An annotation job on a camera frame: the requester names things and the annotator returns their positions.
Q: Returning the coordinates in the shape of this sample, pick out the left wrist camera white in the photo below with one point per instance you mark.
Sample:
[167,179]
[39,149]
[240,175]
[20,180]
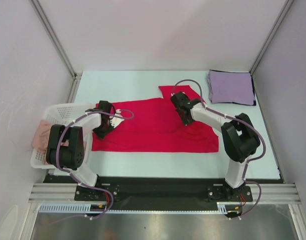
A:
[115,121]

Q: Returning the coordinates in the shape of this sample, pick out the left aluminium frame post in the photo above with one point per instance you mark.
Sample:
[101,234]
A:
[41,14]

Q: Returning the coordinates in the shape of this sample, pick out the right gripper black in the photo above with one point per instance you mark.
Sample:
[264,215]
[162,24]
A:
[186,121]

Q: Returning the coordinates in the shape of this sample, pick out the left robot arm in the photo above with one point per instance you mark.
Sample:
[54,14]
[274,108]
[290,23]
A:
[66,150]

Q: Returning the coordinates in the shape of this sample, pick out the red t shirt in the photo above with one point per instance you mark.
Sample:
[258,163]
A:
[157,128]

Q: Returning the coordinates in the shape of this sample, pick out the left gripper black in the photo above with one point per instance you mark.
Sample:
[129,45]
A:
[102,135]

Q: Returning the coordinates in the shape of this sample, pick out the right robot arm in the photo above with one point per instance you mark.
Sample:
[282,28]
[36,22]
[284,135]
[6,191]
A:
[240,138]

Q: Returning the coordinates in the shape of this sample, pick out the folded purple t shirt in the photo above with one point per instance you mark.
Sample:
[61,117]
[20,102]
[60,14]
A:
[230,87]

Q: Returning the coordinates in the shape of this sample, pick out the pink t shirt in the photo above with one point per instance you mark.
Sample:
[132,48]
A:
[41,136]

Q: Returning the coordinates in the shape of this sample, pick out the aluminium frame post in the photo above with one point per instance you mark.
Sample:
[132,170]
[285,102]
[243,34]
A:
[273,32]
[41,14]

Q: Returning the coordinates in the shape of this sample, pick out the white slotted cable duct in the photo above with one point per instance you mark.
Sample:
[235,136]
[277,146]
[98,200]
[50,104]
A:
[87,208]

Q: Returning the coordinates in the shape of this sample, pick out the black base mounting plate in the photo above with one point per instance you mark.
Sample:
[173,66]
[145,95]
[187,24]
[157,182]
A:
[164,194]

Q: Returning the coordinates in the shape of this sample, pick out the white plastic laundry basket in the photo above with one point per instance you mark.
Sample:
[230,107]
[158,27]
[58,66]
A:
[61,114]

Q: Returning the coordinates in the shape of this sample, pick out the aluminium rail front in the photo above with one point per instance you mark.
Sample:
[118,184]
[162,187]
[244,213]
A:
[70,193]

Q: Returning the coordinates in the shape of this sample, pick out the right aluminium frame post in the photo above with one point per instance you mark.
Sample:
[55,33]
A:
[273,32]

